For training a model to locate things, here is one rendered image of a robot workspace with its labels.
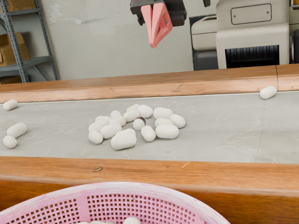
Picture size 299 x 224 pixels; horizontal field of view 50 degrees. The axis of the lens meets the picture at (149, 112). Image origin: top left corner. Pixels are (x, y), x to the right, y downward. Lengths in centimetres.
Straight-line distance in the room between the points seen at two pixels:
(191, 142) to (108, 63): 251
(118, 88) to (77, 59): 238
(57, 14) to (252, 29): 230
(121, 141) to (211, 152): 13
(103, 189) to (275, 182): 17
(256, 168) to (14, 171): 28
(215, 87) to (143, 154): 27
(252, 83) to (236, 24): 49
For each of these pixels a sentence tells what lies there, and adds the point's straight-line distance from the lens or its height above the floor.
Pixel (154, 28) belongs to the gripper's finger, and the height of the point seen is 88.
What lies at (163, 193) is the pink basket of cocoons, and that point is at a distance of 31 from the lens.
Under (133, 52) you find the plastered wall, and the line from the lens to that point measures 280.
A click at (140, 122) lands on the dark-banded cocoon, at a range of 51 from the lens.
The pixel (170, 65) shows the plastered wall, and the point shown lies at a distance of 271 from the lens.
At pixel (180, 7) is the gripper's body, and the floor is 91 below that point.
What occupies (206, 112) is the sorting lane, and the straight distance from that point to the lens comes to 56.
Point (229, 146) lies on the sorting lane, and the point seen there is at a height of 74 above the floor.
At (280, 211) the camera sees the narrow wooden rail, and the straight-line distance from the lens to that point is 32.
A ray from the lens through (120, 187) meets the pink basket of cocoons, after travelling 33.
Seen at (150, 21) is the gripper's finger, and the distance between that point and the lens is 62.
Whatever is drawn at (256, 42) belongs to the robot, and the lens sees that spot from 107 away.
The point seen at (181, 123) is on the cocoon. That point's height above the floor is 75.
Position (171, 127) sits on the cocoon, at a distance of 47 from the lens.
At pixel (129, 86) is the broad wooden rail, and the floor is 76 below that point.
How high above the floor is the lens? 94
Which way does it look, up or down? 20 degrees down
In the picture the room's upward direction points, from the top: 9 degrees counter-clockwise
